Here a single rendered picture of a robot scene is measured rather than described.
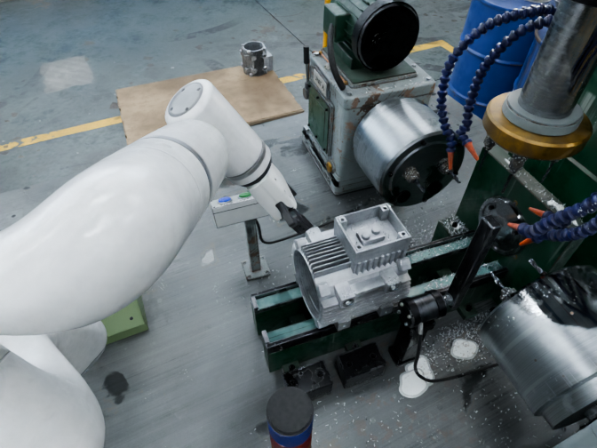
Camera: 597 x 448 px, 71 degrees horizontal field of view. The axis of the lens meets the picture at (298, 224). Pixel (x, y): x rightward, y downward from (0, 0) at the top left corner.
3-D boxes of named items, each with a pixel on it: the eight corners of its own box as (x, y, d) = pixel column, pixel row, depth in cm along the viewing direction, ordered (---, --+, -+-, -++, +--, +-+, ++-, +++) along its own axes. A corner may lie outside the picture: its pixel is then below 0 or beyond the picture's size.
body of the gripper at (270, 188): (223, 157, 72) (258, 190, 81) (237, 196, 66) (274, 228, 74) (258, 132, 71) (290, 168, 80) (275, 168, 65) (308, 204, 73)
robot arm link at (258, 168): (214, 153, 71) (225, 164, 73) (226, 187, 65) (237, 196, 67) (253, 124, 69) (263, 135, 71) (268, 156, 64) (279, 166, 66)
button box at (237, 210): (279, 204, 107) (275, 184, 105) (286, 212, 101) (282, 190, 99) (213, 220, 103) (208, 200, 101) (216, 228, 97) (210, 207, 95)
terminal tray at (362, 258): (381, 224, 93) (386, 201, 88) (405, 260, 86) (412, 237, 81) (331, 238, 90) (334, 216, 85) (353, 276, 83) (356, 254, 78)
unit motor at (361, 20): (358, 90, 157) (373, -38, 125) (401, 139, 136) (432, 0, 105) (293, 102, 151) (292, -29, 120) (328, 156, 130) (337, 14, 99)
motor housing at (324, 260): (364, 253, 107) (375, 200, 93) (401, 315, 95) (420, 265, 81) (291, 276, 102) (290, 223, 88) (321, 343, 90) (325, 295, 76)
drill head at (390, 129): (397, 134, 143) (412, 64, 124) (458, 205, 119) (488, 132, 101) (330, 148, 137) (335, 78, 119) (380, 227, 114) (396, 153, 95)
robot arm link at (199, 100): (219, 189, 65) (267, 157, 63) (158, 137, 56) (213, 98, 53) (211, 155, 71) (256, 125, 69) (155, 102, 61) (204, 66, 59)
